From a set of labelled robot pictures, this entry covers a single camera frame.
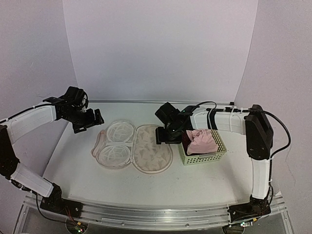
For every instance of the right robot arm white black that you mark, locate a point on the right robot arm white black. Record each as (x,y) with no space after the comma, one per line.
(250,123)

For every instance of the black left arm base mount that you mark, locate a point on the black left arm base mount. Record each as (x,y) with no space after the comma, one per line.
(55,203)

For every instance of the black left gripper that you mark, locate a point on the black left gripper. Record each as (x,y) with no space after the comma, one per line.
(90,121)

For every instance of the aluminium back table edge strip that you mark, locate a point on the aluminium back table edge strip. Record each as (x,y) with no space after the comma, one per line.
(153,101)

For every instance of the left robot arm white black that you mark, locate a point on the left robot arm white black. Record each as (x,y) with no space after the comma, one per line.
(26,141)

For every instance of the beige patterned mesh laundry bag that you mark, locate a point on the beige patterned mesh laundry bag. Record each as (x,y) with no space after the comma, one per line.
(122,144)

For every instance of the light pink bra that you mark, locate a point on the light pink bra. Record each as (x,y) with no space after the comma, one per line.
(202,142)

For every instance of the aluminium front rail frame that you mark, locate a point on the aluminium front rail frame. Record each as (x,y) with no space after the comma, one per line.
(143,218)

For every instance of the light green perforated plastic basket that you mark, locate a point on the light green perforated plastic basket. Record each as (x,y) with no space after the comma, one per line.
(203,158)

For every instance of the dark red bra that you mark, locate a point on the dark red bra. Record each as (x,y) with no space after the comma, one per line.
(185,143)

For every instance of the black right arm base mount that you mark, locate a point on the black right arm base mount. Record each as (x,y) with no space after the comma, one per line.
(255,208)

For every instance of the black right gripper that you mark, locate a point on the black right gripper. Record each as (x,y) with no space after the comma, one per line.
(160,138)

